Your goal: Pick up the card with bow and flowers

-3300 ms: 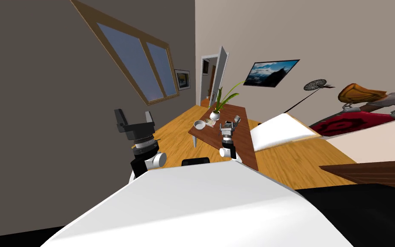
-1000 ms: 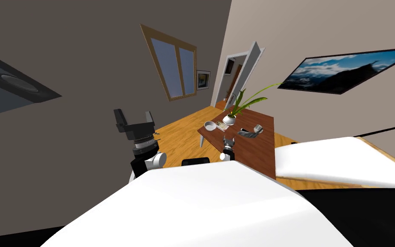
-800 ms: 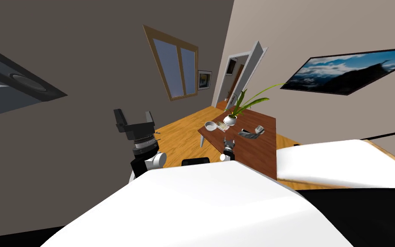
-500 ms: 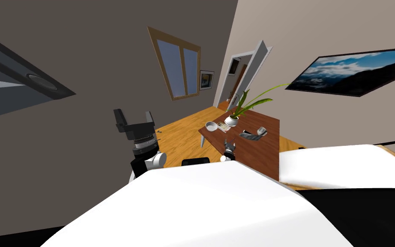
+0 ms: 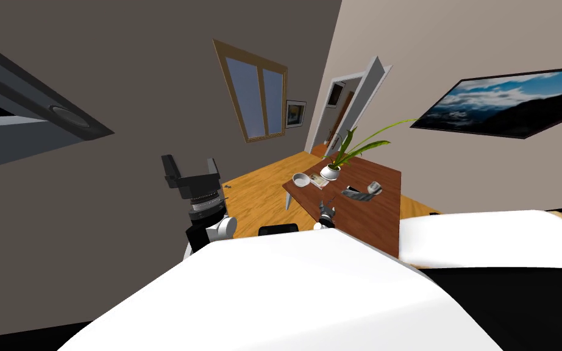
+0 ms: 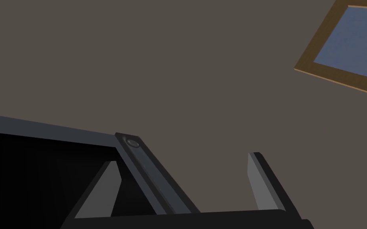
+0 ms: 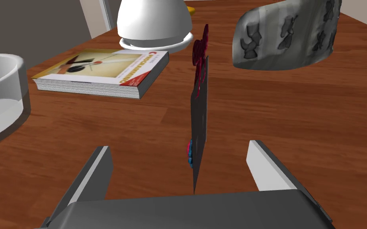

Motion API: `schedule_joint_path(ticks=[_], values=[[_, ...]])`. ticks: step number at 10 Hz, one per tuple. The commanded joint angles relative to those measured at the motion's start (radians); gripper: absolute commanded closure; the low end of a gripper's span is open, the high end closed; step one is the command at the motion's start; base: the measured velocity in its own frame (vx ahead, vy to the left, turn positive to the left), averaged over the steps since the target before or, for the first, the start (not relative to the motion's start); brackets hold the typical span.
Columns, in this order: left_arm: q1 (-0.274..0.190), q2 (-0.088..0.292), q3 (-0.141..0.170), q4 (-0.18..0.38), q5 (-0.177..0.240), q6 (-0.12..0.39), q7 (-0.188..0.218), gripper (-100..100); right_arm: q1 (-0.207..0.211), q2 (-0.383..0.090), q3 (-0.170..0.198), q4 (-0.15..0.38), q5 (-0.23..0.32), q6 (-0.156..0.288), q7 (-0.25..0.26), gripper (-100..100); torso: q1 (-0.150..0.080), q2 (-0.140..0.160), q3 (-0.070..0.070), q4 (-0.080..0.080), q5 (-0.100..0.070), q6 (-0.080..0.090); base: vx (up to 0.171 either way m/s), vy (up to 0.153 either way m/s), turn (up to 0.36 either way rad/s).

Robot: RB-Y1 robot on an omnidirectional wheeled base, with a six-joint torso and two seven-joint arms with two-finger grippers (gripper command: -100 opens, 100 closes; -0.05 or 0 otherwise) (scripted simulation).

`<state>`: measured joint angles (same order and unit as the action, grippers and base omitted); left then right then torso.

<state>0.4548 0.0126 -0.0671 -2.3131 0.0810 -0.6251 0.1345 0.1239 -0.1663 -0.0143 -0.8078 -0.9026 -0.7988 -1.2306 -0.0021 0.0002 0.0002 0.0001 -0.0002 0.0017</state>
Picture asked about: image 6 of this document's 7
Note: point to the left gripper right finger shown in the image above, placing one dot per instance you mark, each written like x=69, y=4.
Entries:
x=264, y=187

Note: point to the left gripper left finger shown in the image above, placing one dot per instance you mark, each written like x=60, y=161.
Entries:
x=102, y=194

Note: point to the wooden framed window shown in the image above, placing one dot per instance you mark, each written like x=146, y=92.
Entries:
x=352, y=47

